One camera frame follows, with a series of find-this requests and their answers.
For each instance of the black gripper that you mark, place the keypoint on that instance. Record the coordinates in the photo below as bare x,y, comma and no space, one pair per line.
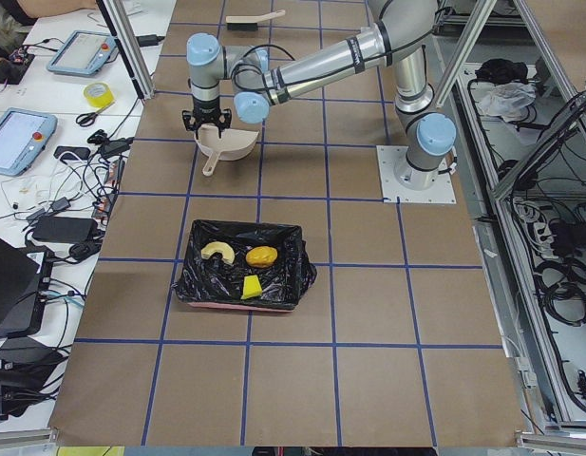
206,108

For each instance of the beige dustpan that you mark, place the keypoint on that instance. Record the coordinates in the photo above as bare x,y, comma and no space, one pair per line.
226,146

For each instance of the white hand brush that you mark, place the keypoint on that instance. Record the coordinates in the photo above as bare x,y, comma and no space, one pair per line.
251,22

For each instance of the pale curved squash slice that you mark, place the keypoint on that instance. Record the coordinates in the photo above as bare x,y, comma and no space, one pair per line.
221,248

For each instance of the orange potato toy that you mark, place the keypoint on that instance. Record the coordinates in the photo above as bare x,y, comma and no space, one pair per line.
261,257

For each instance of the yellow cheese wedge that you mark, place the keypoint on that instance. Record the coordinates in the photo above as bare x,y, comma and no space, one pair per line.
252,287

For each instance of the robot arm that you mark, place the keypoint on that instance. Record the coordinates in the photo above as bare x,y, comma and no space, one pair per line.
228,81

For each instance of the yellow tape roll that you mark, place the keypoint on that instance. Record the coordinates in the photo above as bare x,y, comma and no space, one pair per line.
98,95

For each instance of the black scissors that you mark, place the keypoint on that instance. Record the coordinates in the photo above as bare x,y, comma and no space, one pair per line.
89,118

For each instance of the upper teach pendant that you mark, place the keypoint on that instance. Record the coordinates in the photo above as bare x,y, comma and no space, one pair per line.
83,54

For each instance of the teach pendant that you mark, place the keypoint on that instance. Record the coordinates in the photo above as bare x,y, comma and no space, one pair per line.
23,136
83,54

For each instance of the black power brick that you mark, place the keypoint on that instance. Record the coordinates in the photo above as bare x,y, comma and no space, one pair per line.
64,229

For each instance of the lower teach pendant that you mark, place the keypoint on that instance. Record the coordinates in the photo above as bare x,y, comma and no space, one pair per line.
23,136

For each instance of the black laptop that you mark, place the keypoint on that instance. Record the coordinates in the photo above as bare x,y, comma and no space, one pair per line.
24,278

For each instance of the aluminium frame post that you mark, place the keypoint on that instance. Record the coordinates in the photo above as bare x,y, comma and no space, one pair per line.
118,24

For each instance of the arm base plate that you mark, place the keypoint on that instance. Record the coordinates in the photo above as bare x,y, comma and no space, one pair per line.
400,183

